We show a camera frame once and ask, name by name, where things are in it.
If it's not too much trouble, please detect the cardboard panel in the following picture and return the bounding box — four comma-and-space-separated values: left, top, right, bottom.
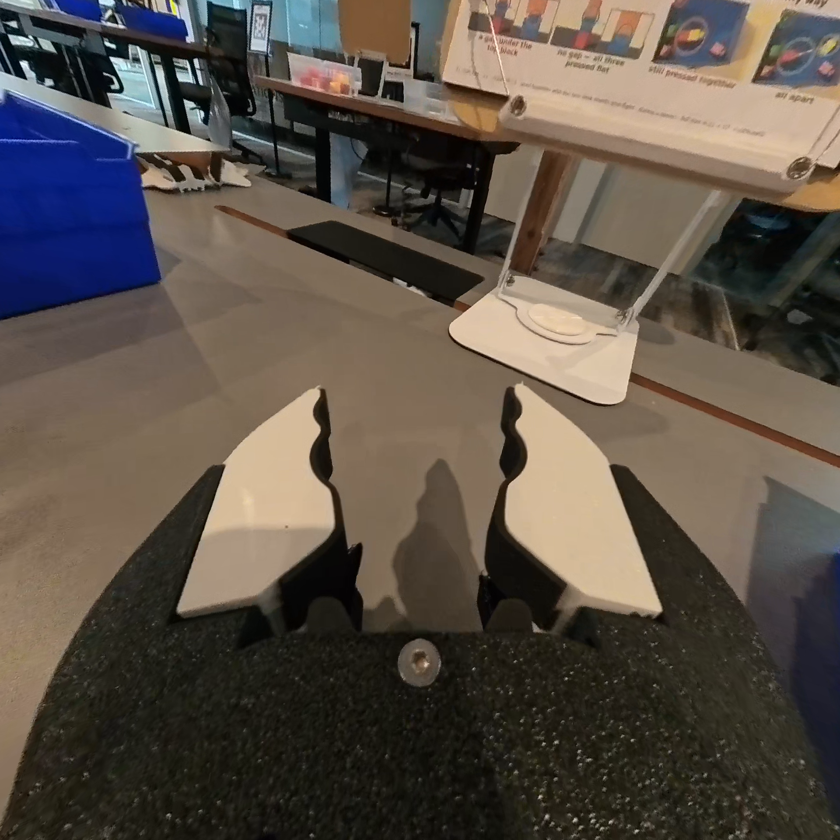
337, 0, 413, 64

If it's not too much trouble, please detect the pile of white black parts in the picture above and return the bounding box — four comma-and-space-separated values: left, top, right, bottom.
136, 151, 254, 196

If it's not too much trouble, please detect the black frame table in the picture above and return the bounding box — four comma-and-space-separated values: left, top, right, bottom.
0, 0, 221, 137

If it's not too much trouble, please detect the black mesh office chair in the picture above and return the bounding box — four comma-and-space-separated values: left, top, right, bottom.
178, 0, 265, 166

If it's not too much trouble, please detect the white sign stand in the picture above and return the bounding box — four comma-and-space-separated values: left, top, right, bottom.
449, 85, 819, 406

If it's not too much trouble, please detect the square code sign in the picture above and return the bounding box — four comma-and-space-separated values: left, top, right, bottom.
247, 0, 274, 57

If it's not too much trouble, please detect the printed instruction sheet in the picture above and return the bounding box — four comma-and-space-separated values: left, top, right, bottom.
441, 0, 840, 173

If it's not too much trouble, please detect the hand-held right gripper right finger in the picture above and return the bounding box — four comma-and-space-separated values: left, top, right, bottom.
477, 382, 664, 636

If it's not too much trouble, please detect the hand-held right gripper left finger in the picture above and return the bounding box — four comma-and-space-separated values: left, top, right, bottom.
176, 386, 365, 637

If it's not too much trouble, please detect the brown desk with black legs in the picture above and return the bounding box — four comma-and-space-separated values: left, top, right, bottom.
253, 74, 521, 256

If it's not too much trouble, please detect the blue plastic bin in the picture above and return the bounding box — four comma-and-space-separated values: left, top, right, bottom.
0, 87, 163, 320

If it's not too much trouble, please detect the black flat pad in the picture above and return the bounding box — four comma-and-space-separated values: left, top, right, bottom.
287, 220, 486, 307

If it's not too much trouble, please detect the clear box of coloured blocks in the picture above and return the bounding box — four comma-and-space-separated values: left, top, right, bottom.
287, 51, 363, 97

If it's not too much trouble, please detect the black swivel office chair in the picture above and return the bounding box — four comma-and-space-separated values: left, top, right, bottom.
373, 141, 466, 242

